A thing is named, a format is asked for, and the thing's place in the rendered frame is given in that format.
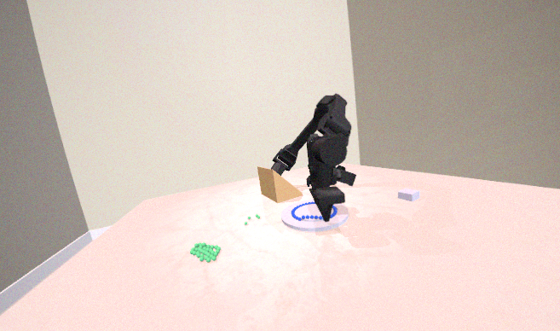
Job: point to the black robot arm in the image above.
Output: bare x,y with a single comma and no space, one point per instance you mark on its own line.
330,149

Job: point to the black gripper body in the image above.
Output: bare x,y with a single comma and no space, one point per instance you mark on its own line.
320,178

